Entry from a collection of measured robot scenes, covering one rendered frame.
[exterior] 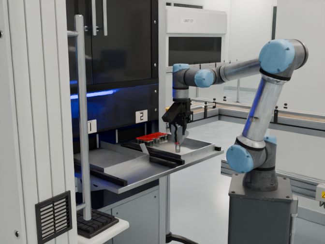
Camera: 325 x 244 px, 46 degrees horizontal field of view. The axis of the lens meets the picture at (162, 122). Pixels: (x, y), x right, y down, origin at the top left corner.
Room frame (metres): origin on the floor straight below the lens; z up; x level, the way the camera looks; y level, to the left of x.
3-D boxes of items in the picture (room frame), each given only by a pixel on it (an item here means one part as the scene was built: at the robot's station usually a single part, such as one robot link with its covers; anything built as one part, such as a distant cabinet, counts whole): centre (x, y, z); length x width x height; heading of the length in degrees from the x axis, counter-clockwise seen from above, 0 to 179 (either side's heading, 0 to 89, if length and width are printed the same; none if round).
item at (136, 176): (1.75, 0.10, 0.87); 0.70 x 0.48 x 0.02; 138
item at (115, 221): (1.27, 0.35, 0.82); 0.40 x 0.14 x 0.02; 55
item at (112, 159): (1.67, 0.27, 0.90); 0.34 x 0.26 x 0.04; 48
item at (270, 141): (1.59, -0.42, 0.96); 0.13 x 0.12 x 0.14; 137
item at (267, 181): (1.60, -0.43, 0.84); 0.15 x 0.15 x 0.10
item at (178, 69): (1.73, -0.08, 1.25); 0.09 x 0.08 x 0.11; 47
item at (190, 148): (1.84, -0.04, 0.90); 0.34 x 0.26 x 0.04; 48
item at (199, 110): (2.49, -0.12, 0.92); 0.69 x 0.16 x 0.16; 138
